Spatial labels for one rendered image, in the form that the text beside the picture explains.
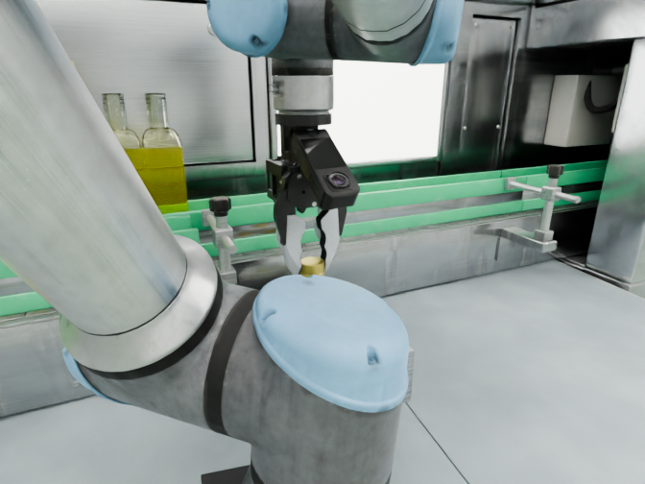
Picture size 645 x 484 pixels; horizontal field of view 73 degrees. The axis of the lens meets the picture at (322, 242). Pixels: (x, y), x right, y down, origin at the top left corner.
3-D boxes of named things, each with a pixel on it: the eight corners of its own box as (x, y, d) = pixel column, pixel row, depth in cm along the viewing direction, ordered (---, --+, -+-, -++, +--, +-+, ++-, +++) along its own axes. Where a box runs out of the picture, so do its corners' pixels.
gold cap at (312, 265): (329, 292, 60) (329, 262, 58) (305, 298, 58) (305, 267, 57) (318, 282, 63) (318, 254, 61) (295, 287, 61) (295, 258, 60)
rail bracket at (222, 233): (221, 255, 73) (215, 181, 69) (247, 297, 58) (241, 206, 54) (203, 258, 72) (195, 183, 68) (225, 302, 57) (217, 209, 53)
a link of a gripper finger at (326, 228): (326, 254, 66) (318, 196, 63) (346, 267, 61) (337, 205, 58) (308, 260, 65) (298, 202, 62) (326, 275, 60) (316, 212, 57)
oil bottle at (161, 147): (189, 249, 77) (176, 124, 70) (194, 259, 73) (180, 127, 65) (155, 254, 75) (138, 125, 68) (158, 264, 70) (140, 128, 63)
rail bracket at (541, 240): (505, 254, 101) (519, 157, 94) (570, 282, 87) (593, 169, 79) (489, 257, 99) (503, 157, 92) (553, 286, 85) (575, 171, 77)
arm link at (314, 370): (379, 537, 29) (407, 358, 25) (202, 473, 33) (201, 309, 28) (405, 421, 40) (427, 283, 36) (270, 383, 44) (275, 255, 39)
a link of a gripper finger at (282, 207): (301, 241, 59) (309, 178, 57) (306, 246, 57) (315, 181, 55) (268, 241, 57) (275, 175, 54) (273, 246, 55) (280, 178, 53)
